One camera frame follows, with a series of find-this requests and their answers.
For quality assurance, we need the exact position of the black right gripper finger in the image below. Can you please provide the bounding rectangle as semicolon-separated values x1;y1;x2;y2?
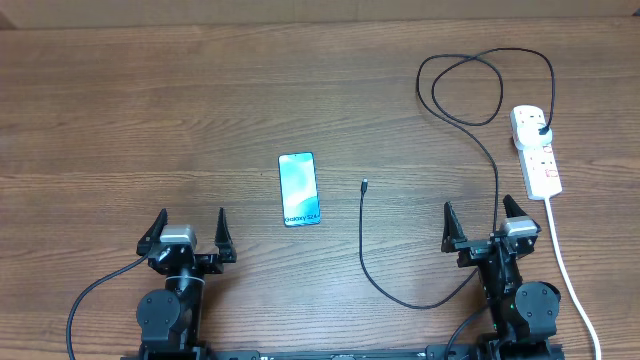
503;194;527;218
441;202;467;253

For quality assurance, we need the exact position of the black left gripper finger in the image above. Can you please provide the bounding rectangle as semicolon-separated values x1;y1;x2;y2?
136;208;168;256
215;208;237;263

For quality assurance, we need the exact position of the white charger plug adapter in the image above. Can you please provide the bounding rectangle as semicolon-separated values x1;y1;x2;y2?
513;123;553;150

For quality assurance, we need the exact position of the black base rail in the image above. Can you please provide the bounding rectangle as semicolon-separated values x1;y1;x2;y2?
120;344;565;360

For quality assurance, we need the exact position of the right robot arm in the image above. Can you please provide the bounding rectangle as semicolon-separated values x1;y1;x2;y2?
441;195;564;359

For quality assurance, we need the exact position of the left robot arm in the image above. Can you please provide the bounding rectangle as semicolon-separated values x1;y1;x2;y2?
136;209;237;359

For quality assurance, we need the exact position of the Galaxy S24 smartphone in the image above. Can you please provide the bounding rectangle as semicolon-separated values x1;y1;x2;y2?
278;152;321;227

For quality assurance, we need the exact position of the white power strip cord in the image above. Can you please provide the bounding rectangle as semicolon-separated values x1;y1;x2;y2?
543;196;603;360

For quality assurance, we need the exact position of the white power strip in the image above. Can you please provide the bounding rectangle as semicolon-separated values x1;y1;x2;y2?
510;105;562;200

